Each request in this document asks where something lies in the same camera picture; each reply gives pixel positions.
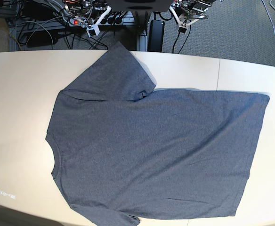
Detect blue grey T-shirt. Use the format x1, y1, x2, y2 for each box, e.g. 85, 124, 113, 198
46, 43, 269, 226

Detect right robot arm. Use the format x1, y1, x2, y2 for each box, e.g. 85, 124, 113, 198
62, 0, 109, 24

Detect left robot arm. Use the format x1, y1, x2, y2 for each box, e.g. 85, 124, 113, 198
170, 0, 216, 22

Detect black power adapter brick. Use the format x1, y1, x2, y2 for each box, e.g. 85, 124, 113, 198
147, 20, 165, 52

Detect white power strip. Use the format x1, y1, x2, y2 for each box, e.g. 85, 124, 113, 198
67, 15, 122, 29

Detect aluminium frame post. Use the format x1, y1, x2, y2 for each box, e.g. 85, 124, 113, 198
133, 11, 150, 51

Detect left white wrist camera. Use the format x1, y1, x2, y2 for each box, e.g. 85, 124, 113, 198
178, 26, 188, 34

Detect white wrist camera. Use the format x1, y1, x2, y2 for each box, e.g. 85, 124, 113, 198
86, 26, 100, 37
178, 26, 188, 34

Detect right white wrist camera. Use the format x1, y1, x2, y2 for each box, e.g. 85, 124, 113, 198
86, 26, 100, 37

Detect black camera mount housing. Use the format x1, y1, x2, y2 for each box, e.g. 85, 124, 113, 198
106, 0, 173, 12

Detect tangled black floor cables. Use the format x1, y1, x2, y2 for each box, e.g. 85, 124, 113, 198
10, 0, 138, 50

